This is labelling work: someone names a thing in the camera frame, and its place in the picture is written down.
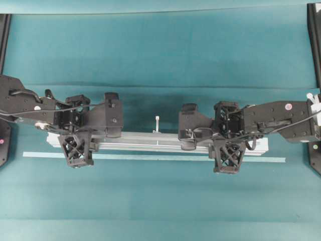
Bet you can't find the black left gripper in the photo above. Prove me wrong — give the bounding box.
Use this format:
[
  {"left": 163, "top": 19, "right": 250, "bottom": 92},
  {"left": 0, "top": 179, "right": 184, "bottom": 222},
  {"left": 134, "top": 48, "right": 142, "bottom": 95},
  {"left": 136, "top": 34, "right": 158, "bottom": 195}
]
[{"left": 54, "top": 92, "right": 123, "bottom": 152}]

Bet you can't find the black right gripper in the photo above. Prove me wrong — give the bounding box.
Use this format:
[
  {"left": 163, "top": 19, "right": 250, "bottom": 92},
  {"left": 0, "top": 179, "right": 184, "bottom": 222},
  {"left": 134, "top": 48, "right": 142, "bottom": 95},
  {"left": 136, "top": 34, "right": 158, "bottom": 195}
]
[{"left": 178, "top": 101, "right": 245, "bottom": 151}]

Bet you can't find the large silver aluminium rail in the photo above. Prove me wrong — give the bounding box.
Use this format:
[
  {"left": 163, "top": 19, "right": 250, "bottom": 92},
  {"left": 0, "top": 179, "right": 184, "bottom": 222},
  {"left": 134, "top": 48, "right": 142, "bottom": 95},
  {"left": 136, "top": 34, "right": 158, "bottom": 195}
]
[{"left": 47, "top": 132, "right": 269, "bottom": 156}]

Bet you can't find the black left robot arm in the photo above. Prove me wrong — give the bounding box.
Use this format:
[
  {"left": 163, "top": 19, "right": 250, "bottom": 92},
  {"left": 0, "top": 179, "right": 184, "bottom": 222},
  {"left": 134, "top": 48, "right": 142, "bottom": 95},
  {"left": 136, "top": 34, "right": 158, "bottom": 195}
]
[{"left": 1, "top": 75, "right": 123, "bottom": 154}]

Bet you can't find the light blue tape strip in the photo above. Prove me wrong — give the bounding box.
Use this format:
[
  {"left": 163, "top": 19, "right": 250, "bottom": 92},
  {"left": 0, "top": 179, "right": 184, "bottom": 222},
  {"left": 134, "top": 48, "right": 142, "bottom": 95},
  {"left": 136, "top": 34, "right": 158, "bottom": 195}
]
[{"left": 23, "top": 152, "right": 285, "bottom": 163}]

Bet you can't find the teal cloth mat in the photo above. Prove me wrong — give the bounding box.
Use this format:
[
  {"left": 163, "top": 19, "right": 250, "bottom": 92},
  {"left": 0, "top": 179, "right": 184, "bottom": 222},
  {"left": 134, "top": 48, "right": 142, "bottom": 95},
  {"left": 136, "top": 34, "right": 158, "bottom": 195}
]
[{"left": 1, "top": 6, "right": 320, "bottom": 240}]

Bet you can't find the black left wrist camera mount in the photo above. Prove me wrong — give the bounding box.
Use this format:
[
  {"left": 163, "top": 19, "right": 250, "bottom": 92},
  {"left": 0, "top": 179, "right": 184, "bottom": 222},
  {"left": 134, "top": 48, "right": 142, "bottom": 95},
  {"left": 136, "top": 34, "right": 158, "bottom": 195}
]
[{"left": 58, "top": 131, "right": 94, "bottom": 168}]

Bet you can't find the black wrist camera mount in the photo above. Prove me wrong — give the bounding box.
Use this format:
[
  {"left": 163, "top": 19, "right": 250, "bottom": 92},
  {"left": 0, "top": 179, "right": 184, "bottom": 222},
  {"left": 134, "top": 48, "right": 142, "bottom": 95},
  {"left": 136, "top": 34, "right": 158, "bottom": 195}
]
[
  {"left": 209, "top": 140, "right": 246, "bottom": 174},
  {"left": 58, "top": 131, "right": 94, "bottom": 168}
]

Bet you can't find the white cable tie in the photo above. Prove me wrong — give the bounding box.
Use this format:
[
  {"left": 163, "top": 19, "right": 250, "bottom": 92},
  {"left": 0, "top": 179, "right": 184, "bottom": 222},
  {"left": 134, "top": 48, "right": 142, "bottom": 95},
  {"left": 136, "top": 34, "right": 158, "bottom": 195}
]
[{"left": 153, "top": 115, "right": 159, "bottom": 133}]

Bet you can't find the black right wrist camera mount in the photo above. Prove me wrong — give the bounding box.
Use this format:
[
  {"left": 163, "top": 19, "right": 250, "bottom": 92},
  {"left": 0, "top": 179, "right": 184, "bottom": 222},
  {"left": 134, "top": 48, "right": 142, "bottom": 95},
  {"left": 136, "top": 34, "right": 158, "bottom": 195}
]
[{"left": 209, "top": 140, "right": 246, "bottom": 174}]

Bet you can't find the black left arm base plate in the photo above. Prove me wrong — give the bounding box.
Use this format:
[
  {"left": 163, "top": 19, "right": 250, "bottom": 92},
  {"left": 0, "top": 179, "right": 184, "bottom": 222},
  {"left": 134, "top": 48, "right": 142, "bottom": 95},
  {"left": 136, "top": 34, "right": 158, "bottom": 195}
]
[{"left": 0, "top": 119, "right": 12, "bottom": 166}]

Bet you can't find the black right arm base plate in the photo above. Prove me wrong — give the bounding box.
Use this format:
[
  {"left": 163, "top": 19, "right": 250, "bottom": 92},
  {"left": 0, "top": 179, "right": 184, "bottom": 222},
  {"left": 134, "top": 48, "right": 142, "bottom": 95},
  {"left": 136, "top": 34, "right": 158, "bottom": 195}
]
[{"left": 308, "top": 141, "right": 321, "bottom": 175}]

